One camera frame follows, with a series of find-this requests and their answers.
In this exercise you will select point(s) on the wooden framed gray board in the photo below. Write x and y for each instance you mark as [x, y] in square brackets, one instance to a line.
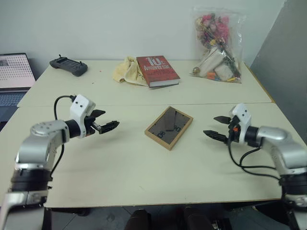
[169, 128]

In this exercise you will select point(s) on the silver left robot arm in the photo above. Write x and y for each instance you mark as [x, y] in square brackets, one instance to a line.
[36, 143]

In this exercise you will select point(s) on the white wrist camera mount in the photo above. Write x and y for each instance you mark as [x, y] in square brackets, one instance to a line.
[243, 119]
[80, 109]

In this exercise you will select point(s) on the dark rounded shape under table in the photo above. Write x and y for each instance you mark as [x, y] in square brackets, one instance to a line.
[138, 219]
[192, 219]

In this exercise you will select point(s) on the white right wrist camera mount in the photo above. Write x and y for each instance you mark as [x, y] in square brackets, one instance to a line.
[243, 119]

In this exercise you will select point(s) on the open laptop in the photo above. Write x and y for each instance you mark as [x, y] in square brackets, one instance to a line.
[13, 81]

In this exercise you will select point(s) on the dark grey handheld controller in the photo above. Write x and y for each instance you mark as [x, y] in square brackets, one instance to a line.
[68, 65]

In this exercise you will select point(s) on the clear bag of dried flowers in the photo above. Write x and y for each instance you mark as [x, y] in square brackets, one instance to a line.
[218, 48]

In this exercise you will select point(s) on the grey partition panel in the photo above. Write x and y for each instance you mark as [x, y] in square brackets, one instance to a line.
[283, 48]

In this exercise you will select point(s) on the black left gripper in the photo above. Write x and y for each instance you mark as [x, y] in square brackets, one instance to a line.
[90, 124]

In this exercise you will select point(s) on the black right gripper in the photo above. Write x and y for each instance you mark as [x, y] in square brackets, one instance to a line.
[233, 130]

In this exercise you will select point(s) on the red hardcover book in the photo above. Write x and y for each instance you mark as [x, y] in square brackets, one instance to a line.
[157, 70]

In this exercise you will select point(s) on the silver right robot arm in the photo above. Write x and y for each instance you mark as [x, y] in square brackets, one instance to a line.
[278, 146]

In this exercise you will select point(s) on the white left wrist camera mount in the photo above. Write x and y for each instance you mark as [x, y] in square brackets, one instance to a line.
[80, 109]

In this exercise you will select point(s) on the yellow cloth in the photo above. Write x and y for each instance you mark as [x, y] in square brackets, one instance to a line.
[127, 70]

